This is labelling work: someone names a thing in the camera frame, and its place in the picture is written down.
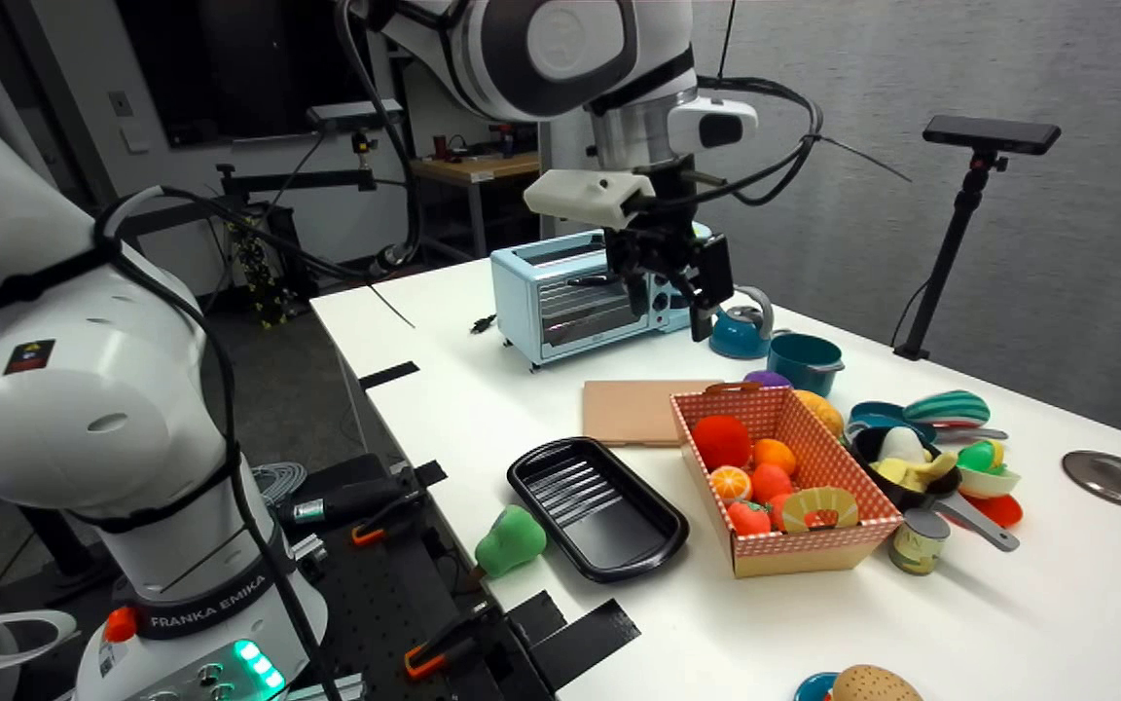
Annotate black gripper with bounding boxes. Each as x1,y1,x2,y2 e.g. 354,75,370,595
603,151,737,347

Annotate red round plushy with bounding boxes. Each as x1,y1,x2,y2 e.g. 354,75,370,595
693,412,754,475

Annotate black plastic tray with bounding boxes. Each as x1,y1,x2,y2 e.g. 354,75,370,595
501,435,693,584

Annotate blue toy kettle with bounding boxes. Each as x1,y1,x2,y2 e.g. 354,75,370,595
707,286,777,361

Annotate light blue toaster oven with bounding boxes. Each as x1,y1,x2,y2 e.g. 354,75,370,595
489,221,733,369

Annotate tan flat board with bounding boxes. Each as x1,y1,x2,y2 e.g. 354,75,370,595
580,378,722,450

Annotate teal toy pot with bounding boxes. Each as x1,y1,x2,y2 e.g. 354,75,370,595
768,330,850,401

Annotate large yellow-orange plush fruit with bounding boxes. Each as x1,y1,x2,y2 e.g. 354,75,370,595
792,387,850,445

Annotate small orange ball plush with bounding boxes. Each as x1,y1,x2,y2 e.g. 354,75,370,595
750,435,802,478

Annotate orange slice plush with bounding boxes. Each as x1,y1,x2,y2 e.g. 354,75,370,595
705,463,754,508

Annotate red strawberry plush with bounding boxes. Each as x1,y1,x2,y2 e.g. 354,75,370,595
749,458,799,508
727,497,775,539

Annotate wooden background desk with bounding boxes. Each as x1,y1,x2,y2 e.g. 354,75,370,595
408,149,550,258

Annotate teal toy tongs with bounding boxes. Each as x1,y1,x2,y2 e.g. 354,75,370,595
850,387,997,440

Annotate red checkered cardboard box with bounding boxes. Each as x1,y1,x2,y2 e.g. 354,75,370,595
671,383,907,582

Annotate green pear plush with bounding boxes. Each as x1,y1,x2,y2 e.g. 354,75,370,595
471,504,552,582

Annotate yellow plush fruit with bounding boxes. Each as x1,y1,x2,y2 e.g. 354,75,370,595
890,449,963,497

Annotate grey toy can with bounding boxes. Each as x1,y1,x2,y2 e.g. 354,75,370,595
886,508,955,582

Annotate white toy bowl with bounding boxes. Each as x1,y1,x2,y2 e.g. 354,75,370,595
955,440,1023,508

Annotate grey toy spoon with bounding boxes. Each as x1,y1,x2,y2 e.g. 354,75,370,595
933,497,1023,558

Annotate blue plate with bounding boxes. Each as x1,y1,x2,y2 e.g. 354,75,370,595
792,670,845,701

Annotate toy burger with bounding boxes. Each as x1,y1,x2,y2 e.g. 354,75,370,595
829,662,927,701

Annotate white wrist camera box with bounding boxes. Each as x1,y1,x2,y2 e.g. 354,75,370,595
522,167,659,232

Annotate black camera tripod stand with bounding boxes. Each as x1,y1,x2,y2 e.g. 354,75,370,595
890,114,1067,361

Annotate orange handled clamp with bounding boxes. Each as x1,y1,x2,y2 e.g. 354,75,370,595
345,497,440,554
402,614,500,685

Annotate dark wall monitor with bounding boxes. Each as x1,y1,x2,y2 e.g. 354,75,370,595
110,0,408,149

